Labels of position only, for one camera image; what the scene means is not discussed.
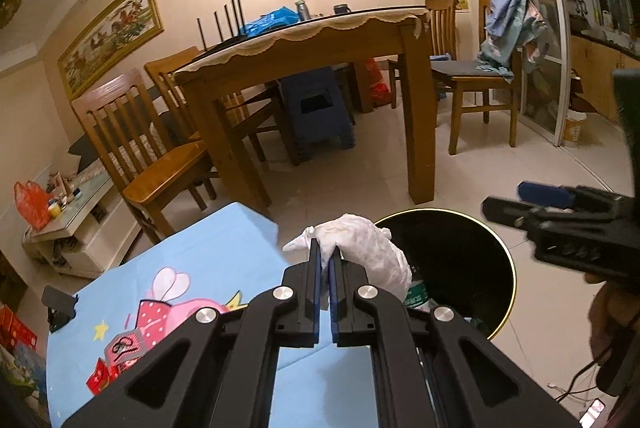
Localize red gift box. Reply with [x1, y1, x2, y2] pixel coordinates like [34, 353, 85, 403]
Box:
[0, 305, 39, 359]

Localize wooden dining chair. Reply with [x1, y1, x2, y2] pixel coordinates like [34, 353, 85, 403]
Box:
[144, 46, 268, 164]
[387, 0, 460, 110]
[71, 68, 221, 245]
[430, 0, 523, 156]

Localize light blue clothes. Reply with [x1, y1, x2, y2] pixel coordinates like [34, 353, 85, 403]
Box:
[476, 0, 549, 84]

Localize black clamp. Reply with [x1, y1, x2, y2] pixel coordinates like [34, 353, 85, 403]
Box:
[42, 285, 81, 335]

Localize plastic water bottle green label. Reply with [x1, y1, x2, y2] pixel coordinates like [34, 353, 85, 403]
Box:
[404, 278, 435, 315]

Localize white coffee table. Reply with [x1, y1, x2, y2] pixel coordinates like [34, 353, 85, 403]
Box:
[21, 170, 146, 280]

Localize grey sofa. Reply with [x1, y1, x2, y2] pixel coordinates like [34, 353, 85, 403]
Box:
[66, 128, 113, 181]

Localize blue cartoon printed tablecloth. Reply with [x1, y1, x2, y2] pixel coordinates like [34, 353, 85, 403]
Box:
[45, 201, 381, 428]

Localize white plastic bucket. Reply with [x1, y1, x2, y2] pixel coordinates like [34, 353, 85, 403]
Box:
[562, 110, 589, 148]

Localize wooden dining table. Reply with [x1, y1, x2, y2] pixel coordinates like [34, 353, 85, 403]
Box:
[172, 5, 440, 215]

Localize orange plastic bag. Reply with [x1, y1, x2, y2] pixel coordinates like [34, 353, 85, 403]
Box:
[13, 180, 54, 231]

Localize framed horse painting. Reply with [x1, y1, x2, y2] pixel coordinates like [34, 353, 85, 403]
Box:
[56, 0, 166, 102]

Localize blue plastic stool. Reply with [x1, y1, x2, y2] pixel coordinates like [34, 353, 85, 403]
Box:
[276, 67, 357, 167]

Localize beige lace table cover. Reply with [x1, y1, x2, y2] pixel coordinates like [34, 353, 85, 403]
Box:
[175, 5, 431, 76]

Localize black router with antennas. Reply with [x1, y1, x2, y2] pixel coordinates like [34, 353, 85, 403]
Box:
[196, 0, 247, 54]

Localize white tissue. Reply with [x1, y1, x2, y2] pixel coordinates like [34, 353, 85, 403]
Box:
[282, 214, 413, 311]

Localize blue gift bag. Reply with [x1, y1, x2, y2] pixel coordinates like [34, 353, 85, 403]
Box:
[12, 342, 48, 391]

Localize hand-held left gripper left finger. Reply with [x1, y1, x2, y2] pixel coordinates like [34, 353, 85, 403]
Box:
[60, 237, 332, 428]

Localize person's right hand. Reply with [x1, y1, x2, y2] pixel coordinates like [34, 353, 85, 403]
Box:
[587, 280, 640, 359]

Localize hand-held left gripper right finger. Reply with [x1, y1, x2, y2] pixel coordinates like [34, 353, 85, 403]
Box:
[333, 247, 583, 428]

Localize wooden kitchen cabinet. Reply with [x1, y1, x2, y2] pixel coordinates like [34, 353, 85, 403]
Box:
[570, 30, 640, 121]

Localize smartphone with lit screen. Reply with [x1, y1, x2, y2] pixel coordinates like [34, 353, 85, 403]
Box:
[579, 399, 607, 425]

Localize grey seat cushion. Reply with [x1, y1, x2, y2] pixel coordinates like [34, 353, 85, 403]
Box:
[430, 59, 501, 81]

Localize black trash bin gold rim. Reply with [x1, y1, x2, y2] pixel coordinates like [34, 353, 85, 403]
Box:
[372, 208, 516, 343]

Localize red plastic bag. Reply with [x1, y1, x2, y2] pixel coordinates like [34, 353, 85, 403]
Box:
[366, 57, 392, 107]

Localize blue plastic bag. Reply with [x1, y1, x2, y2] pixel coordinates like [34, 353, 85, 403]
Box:
[239, 7, 301, 36]

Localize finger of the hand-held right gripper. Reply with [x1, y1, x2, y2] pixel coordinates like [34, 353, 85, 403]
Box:
[481, 196, 539, 230]
[517, 180, 577, 210]

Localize white framed glass door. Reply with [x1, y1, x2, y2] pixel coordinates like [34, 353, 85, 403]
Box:
[440, 0, 576, 150]

